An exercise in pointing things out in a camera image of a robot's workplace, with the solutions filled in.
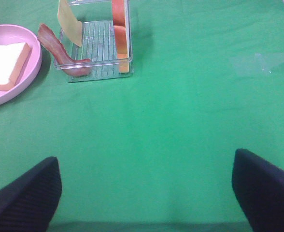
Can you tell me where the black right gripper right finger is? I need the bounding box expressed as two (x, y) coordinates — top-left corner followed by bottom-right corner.
(231, 149), (284, 232)

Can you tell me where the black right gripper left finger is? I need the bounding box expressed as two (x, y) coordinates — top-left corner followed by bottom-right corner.
(0, 157), (61, 232)

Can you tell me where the toy bread slice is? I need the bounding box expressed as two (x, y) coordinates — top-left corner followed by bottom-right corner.
(0, 42), (31, 91)
(112, 0), (130, 73)

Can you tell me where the toy bacon strip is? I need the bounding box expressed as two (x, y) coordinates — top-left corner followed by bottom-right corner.
(37, 24), (91, 77)

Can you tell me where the green tablecloth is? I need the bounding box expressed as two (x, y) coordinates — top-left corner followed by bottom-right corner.
(0, 0), (284, 224)

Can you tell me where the pink round plate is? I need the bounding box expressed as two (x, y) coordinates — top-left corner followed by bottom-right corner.
(0, 24), (42, 105)

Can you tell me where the right clear plastic tray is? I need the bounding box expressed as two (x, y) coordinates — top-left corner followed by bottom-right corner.
(54, 0), (133, 83)

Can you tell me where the yellow toy cheese slice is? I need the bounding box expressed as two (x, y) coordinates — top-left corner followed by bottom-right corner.
(57, 0), (82, 47)

